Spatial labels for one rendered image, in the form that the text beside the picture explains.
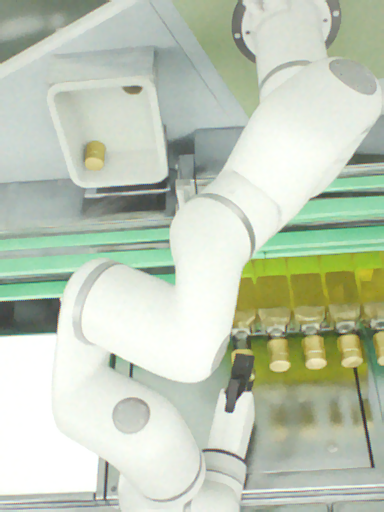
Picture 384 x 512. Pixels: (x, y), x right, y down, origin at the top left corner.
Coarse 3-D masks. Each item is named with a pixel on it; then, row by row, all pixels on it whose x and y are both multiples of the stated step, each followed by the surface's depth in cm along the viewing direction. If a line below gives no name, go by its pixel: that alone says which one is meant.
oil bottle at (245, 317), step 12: (240, 276) 118; (252, 276) 118; (240, 288) 116; (252, 288) 116; (240, 300) 115; (252, 300) 115; (240, 312) 113; (252, 312) 113; (240, 324) 113; (252, 324) 113
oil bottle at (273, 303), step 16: (256, 272) 118; (272, 272) 118; (256, 288) 117; (272, 288) 116; (288, 288) 116; (256, 304) 118; (272, 304) 114; (288, 304) 113; (272, 320) 112; (288, 320) 113
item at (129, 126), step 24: (48, 96) 107; (72, 96) 116; (96, 96) 116; (120, 96) 116; (144, 96) 116; (72, 120) 118; (96, 120) 120; (120, 120) 120; (144, 120) 120; (72, 144) 118; (120, 144) 124; (144, 144) 124; (72, 168) 119; (120, 168) 123; (144, 168) 123
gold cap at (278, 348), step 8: (272, 344) 110; (280, 344) 110; (288, 344) 111; (272, 352) 110; (280, 352) 109; (288, 352) 110; (272, 360) 109; (280, 360) 108; (288, 360) 109; (272, 368) 110; (280, 368) 110; (288, 368) 110
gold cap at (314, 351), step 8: (312, 336) 110; (320, 336) 111; (304, 344) 110; (312, 344) 109; (320, 344) 110; (304, 352) 110; (312, 352) 108; (320, 352) 109; (312, 360) 108; (320, 360) 108; (312, 368) 110; (320, 368) 110
